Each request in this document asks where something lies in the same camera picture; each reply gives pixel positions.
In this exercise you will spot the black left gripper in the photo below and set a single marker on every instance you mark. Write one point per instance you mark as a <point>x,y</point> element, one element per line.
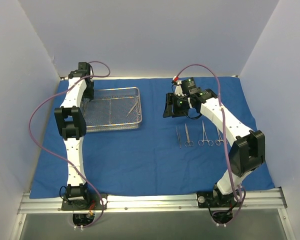
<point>88,89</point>

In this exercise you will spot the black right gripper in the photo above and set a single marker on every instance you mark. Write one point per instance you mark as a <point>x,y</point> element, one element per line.
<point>171,105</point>

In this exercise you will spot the steel mesh instrument tray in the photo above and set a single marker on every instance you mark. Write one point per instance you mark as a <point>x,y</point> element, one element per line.
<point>108,110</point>

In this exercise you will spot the steel thin tweezers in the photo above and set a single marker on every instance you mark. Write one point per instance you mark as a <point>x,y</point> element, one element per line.
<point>178,132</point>

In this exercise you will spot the steel needle holder forceps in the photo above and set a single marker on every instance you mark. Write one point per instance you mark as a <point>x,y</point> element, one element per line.
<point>188,142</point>

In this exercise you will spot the steel hemostat clamp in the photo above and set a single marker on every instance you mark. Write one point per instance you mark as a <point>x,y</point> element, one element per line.
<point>219,139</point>
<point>205,139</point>

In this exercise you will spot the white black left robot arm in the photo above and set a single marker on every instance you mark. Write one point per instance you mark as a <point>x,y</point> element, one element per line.
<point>72,128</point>

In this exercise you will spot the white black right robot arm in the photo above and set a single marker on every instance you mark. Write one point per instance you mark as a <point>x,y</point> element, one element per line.
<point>244,148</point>

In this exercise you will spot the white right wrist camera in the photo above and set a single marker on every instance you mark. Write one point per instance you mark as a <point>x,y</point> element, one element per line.
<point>178,89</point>

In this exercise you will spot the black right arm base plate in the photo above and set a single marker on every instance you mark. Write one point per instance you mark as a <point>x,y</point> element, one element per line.
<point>214,199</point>

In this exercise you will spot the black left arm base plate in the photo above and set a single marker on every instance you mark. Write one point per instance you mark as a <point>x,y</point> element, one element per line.
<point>93,203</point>

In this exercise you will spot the aluminium front frame rail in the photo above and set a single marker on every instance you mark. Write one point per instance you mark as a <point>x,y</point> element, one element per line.
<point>255,200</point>

